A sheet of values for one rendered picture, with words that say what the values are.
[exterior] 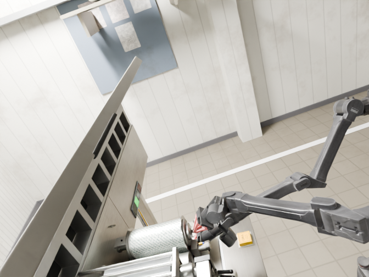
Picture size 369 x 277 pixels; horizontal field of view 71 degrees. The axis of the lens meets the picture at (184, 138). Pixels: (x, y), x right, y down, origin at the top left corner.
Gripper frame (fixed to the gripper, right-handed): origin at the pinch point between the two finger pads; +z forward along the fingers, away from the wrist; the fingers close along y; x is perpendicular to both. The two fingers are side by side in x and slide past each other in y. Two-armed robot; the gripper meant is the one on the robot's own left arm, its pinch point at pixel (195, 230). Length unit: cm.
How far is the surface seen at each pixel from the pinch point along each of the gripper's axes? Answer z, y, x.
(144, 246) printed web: 13.5, -5.8, 18.3
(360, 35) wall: -170, 282, -186
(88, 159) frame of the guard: -48, -49, 54
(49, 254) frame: 5, -28, 52
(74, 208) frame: 5, -8, 51
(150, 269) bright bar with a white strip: -5.4, -30.2, 23.1
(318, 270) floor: 29, 43, -136
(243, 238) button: 5.3, 14.4, -35.6
